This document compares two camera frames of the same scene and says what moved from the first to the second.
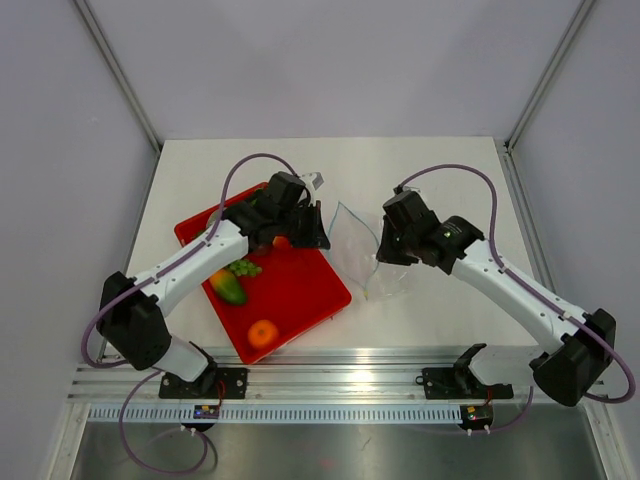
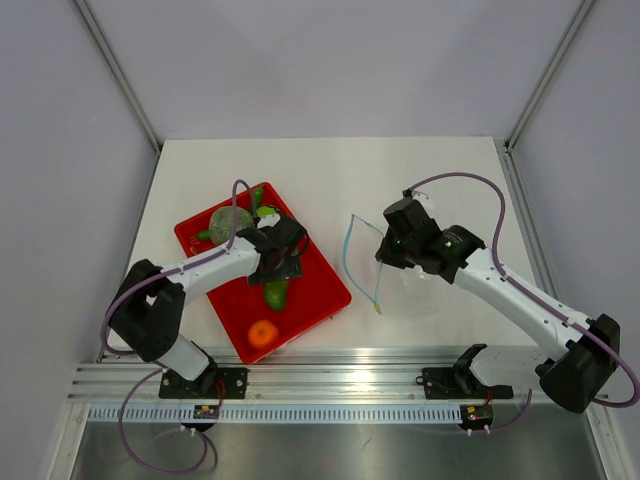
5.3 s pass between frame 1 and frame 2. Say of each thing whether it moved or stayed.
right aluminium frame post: stayed
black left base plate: stayed
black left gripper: moved
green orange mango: moved
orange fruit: stayed
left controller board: stayed
